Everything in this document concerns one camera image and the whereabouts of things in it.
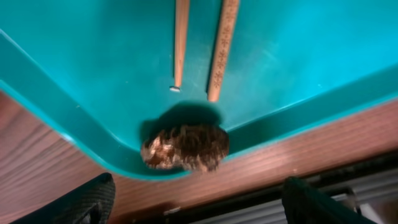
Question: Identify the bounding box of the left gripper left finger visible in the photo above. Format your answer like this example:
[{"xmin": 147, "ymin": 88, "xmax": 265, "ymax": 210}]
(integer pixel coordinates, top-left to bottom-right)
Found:
[{"xmin": 12, "ymin": 172, "xmax": 116, "ymax": 224}]

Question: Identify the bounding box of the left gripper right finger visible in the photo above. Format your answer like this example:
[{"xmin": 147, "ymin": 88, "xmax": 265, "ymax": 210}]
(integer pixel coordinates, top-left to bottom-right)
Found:
[{"xmin": 282, "ymin": 177, "xmax": 374, "ymax": 224}]

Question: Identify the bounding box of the teal plastic tray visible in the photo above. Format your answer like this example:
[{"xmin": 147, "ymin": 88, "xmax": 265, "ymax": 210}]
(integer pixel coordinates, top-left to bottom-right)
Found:
[{"xmin": 1, "ymin": 0, "xmax": 397, "ymax": 180}]

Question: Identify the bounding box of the black rail at table edge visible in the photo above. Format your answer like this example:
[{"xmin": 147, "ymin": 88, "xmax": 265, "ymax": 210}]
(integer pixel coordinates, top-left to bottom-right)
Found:
[{"xmin": 133, "ymin": 151, "xmax": 397, "ymax": 224}]

